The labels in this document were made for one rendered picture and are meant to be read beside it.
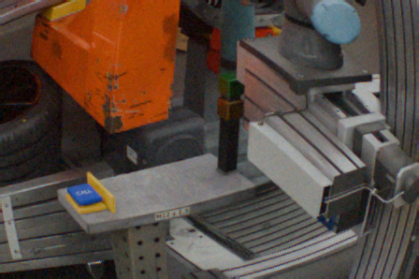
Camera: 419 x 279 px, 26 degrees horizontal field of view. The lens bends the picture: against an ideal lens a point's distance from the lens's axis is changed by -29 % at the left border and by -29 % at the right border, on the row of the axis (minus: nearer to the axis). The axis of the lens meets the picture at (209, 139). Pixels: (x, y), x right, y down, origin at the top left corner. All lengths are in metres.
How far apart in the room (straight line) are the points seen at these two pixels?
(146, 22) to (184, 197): 0.38
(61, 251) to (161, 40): 0.62
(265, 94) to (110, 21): 0.41
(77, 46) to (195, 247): 0.68
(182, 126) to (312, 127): 0.81
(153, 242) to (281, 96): 0.44
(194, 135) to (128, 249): 0.52
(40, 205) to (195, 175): 0.42
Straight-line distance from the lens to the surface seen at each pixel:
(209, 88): 3.20
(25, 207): 2.56
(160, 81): 2.53
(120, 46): 2.43
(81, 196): 2.34
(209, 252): 2.94
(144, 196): 2.42
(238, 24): 2.82
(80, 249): 2.70
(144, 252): 2.45
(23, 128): 2.61
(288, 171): 1.99
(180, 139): 2.82
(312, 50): 2.12
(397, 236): 2.18
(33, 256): 2.64
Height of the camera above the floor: 1.61
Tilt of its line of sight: 26 degrees down
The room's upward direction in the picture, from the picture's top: 3 degrees clockwise
